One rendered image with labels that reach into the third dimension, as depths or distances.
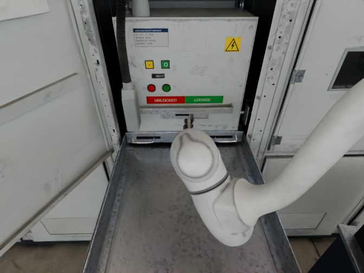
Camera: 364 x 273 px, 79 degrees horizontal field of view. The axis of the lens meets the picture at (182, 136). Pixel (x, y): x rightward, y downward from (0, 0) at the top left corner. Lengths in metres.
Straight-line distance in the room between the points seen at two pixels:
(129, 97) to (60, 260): 1.31
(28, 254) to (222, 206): 1.64
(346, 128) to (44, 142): 0.80
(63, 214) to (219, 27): 1.30
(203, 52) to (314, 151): 0.58
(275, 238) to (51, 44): 0.91
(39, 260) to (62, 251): 0.13
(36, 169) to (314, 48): 1.01
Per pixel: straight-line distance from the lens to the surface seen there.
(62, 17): 0.84
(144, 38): 0.86
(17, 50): 0.76
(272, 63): 0.90
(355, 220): 1.88
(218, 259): 0.76
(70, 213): 1.52
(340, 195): 1.58
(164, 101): 0.95
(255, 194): 0.49
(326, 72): 0.99
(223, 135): 1.06
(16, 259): 1.99
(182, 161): 0.42
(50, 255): 1.89
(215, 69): 0.90
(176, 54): 0.87
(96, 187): 1.28
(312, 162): 0.43
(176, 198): 0.86
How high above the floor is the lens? 1.53
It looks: 38 degrees down
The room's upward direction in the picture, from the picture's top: straight up
